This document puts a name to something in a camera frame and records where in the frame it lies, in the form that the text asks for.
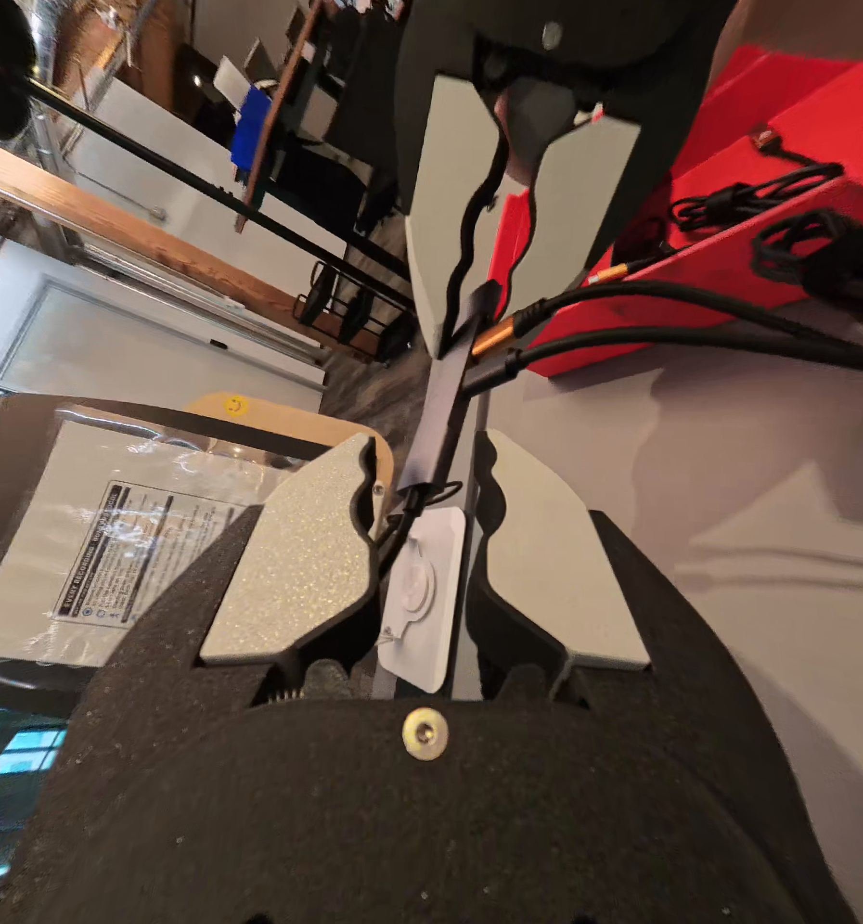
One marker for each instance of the grey usb hub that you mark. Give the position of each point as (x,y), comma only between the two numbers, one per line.
(442,404)

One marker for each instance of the printed sheet in plastic sleeve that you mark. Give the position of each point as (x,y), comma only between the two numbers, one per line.
(113,520)

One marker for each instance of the wooden beam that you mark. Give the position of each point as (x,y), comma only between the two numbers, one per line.
(113,224)

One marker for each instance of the white plastic tag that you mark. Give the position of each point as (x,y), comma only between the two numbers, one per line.
(424,621)

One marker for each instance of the blue box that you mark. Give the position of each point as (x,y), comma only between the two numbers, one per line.
(251,137)

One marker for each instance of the dark monitor screen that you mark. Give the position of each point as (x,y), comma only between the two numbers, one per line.
(12,743)

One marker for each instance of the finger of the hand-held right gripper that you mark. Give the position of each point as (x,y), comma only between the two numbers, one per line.
(438,202)
(590,188)

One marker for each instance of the wooden board with smiley sticker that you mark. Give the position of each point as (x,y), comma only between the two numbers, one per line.
(272,415)

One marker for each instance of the black boom pole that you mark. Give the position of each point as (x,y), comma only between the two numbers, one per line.
(186,177)

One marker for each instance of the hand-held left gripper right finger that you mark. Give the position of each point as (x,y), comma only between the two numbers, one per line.
(554,570)

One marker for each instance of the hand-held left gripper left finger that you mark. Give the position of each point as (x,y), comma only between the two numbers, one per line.
(294,563)

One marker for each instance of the brown wooden shelf board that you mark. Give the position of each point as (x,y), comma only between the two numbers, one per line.
(279,108)

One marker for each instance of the red plastic bin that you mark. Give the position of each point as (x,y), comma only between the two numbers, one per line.
(720,278)

